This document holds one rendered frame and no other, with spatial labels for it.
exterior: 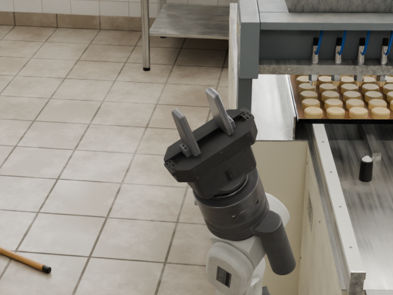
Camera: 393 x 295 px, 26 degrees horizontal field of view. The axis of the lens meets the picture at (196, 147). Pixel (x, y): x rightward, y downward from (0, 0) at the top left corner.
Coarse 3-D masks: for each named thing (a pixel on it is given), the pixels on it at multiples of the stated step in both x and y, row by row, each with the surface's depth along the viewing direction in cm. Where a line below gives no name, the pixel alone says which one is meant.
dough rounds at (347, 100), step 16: (304, 80) 253; (320, 80) 253; (352, 80) 253; (368, 80) 253; (304, 96) 242; (320, 96) 247; (336, 96) 242; (352, 96) 242; (368, 96) 242; (384, 96) 247; (304, 112) 234; (320, 112) 233; (336, 112) 232; (352, 112) 233; (368, 112) 237; (384, 112) 232
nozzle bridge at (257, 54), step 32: (256, 0) 238; (256, 32) 222; (288, 32) 230; (352, 32) 230; (384, 32) 230; (256, 64) 226; (288, 64) 230; (320, 64) 230; (352, 64) 230; (384, 64) 230
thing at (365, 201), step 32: (352, 160) 225; (384, 160) 225; (320, 192) 209; (352, 192) 209; (384, 192) 209; (320, 224) 205; (352, 224) 196; (384, 224) 196; (320, 256) 205; (384, 256) 184; (320, 288) 204; (384, 288) 174
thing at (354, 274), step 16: (320, 128) 228; (320, 144) 220; (320, 160) 214; (320, 176) 214; (336, 176) 204; (336, 192) 197; (336, 208) 191; (336, 224) 187; (336, 240) 187; (352, 240) 179; (352, 256) 174; (352, 272) 167; (352, 288) 170
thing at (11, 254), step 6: (0, 246) 336; (0, 252) 334; (6, 252) 332; (12, 252) 332; (12, 258) 331; (18, 258) 329; (24, 258) 328; (30, 264) 326; (36, 264) 325; (42, 264) 325; (42, 270) 324; (48, 270) 322
